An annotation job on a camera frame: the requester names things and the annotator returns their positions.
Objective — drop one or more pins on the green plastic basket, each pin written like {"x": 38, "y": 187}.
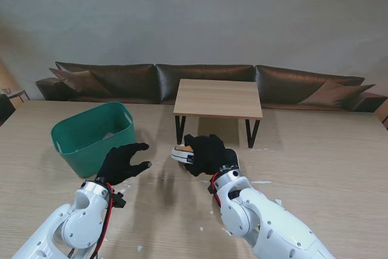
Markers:
{"x": 88, "y": 156}

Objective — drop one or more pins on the small wooden black-legged table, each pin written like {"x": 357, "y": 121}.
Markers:
{"x": 218, "y": 98}

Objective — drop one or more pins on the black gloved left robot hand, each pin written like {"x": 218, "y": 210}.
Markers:
{"x": 118, "y": 165}

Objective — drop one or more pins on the light wooden furniture piece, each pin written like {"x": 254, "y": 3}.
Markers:
{"x": 383, "y": 116}

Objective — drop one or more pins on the brown bristle shoe brush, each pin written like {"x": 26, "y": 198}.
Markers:
{"x": 108, "y": 135}

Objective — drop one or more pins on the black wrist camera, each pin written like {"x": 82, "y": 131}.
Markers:
{"x": 120, "y": 200}
{"x": 211, "y": 189}

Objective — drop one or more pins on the small background side table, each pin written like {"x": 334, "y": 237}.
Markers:
{"x": 16, "y": 92}

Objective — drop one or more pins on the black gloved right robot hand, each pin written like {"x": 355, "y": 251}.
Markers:
{"x": 209, "y": 156}

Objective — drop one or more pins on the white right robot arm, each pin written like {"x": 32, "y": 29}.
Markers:
{"x": 260, "y": 219}

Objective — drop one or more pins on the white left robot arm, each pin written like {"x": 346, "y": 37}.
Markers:
{"x": 72, "y": 222}

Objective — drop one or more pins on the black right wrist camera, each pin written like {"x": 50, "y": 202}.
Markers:
{"x": 211, "y": 189}

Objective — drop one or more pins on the dark brown leather sofa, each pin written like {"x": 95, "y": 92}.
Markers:
{"x": 127, "y": 80}

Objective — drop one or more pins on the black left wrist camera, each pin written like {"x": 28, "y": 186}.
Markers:
{"x": 120, "y": 200}

